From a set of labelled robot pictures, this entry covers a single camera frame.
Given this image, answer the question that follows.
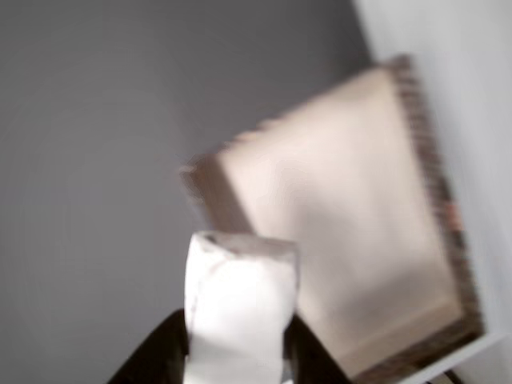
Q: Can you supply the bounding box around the white block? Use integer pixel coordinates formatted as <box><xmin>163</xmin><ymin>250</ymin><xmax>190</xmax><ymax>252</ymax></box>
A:
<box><xmin>182</xmin><ymin>230</ymin><xmax>301</xmax><ymax>384</ymax></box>

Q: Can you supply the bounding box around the patterned cardboard box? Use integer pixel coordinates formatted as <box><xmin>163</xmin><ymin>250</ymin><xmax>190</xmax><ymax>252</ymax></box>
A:
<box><xmin>178</xmin><ymin>54</ymin><xmax>486</xmax><ymax>382</ymax></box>

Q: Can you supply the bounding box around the grey table mat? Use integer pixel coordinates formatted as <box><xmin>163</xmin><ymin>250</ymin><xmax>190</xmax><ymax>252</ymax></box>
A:
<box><xmin>0</xmin><ymin>0</ymin><xmax>374</xmax><ymax>384</ymax></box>

